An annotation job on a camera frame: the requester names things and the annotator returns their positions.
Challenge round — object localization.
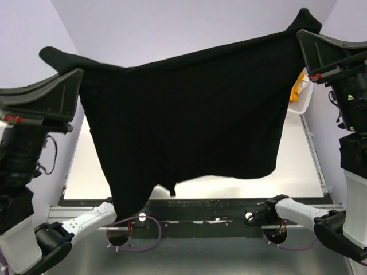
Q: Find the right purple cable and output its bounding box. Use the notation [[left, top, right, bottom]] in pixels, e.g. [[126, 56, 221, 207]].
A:
[[262, 226, 319, 250]]

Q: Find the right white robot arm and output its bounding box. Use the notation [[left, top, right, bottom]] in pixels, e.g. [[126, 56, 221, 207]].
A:
[[264, 30, 366, 262]]

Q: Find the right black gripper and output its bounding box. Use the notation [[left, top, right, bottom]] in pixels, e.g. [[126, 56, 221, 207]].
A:
[[295, 25, 367, 127]]

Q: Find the black t-shirt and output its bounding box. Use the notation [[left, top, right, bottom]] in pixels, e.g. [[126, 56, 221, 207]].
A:
[[39, 8, 322, 219]]

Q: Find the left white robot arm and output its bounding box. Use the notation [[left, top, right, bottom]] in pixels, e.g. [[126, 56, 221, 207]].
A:
[[1, 69, 127, 274]]

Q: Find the yellow t-shirt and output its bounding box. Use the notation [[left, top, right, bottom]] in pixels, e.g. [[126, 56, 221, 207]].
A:
[[289, 72, 308, 102]]

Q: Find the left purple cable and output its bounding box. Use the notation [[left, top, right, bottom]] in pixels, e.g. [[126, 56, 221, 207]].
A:
[[107, 214, 163, 253]]

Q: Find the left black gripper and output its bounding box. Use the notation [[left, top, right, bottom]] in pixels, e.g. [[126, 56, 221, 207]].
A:
[[0, 63, 85, 183]]

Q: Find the black mounting base plate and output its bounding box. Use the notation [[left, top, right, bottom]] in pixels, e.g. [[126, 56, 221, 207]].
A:
[[106, 197, 290, 240]]

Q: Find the aluminium extrusion rail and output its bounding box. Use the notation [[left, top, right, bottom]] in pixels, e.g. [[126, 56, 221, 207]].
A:
[[47, 206, 94, 223]]

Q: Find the white plastic laundry basket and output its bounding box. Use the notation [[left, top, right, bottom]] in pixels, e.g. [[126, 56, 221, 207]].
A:
[[288, 68, 314, 115]]

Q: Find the purple cable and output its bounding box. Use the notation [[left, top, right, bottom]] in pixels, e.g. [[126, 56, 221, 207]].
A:
[[107, 214, 163, 253], [262, 226, 319, 250]]

